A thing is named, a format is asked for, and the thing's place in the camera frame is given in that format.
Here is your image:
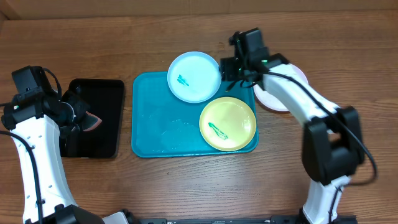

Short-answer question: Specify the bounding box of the red black sponge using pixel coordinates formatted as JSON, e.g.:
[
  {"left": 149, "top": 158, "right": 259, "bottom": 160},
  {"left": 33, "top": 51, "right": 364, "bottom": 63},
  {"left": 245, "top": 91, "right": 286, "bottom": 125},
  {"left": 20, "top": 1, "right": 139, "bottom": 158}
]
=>
[{"left": 81, "top": 111, "right": 102, "bottom": 132}]

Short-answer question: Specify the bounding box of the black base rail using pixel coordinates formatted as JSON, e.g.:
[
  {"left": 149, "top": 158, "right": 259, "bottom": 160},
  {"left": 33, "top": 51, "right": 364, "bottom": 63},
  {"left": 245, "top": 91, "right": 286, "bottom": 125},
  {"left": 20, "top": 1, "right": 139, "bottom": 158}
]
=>
[{"left": 136, "top": 215, "right": 358, "bottom": 224}]

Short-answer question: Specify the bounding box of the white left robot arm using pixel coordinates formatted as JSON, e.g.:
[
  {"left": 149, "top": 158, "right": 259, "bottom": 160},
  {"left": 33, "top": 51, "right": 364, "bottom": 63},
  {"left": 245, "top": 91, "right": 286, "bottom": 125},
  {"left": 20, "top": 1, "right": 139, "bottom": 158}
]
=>
[{"left": 1, "top": 66, "right": 136, "bottom": 223}]

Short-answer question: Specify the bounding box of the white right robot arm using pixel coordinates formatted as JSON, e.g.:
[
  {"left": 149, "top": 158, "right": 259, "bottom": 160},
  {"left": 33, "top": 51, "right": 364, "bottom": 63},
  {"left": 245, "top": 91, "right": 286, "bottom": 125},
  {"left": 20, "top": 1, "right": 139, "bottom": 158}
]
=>
[{"left": 220, "top": 28, "right": 366, "bottom": 223}]

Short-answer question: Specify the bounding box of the light blue plate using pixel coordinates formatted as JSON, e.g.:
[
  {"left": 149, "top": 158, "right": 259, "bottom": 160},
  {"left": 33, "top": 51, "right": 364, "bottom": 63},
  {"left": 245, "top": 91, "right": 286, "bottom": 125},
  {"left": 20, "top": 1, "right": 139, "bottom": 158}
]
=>
[{"left": 167, "top": 51, "right": 221, "bottom": 103}]

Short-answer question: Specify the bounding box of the white plate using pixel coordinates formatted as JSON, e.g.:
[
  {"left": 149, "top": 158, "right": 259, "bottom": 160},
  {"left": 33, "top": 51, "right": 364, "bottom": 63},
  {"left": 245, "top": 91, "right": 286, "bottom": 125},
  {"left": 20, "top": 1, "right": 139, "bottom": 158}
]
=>
[{"left": 253, "top": 64, "right": 308, "bottom": 113}]

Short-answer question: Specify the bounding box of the yellow green plate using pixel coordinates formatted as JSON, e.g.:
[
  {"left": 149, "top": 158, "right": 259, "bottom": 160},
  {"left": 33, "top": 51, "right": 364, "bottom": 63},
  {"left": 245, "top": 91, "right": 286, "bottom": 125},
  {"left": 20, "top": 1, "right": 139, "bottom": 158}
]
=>
[{"left": 199, "top": 96, "right": 257, "bottom": 152}]

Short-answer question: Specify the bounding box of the black tray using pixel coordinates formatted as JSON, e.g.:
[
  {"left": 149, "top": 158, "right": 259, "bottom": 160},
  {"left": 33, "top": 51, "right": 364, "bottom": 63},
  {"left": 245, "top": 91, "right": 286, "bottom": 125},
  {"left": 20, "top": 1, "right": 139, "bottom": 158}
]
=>
[{"left": 60, "top": 78, "right": 125, "bottom": 159}]

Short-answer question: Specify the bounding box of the blue plastic tray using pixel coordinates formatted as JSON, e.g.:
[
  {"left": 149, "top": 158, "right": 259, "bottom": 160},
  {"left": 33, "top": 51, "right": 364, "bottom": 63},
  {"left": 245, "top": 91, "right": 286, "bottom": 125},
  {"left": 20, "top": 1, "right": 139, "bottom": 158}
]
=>
[{"left": 131, "top": 72, "right": 256, "bottom": 158}]

